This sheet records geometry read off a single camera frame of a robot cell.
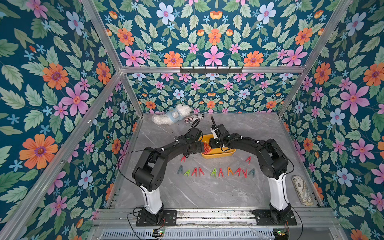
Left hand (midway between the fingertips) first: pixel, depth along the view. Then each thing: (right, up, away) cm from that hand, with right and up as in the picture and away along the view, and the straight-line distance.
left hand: (199, 148), depth 95 cm
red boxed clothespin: (-10, -6, 0) cm, 12 cm away
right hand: (+8, +3, +5) cm, 10 cm away
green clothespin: (-7, -14, -7) cm, 17 cm away
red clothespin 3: (+13, -14, -6) cm, 20 cm away
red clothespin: (-2, -14, -5) cm, 15 cm away
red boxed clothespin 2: (+5, -1, +4) cm, 6 cm away
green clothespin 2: (+9, -14, -7) cm, 18 cm away
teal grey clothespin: (-11, -12, -5) cm, 17 cm away
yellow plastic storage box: (+10, -3, -3) cm, 11 cm away
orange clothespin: (+19, -13, -6) cm, 24 cm away
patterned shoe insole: (+57, -22, -17) cm, 63 cm away
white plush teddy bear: (-14, +26, +15) cm, 33 cm away
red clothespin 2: (+1, -13, -6) cm, 14 cm away
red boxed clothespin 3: (+28, -14, -7) cm, 32 cm away
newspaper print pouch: (-5, +21, +19) cm, 29 cm away
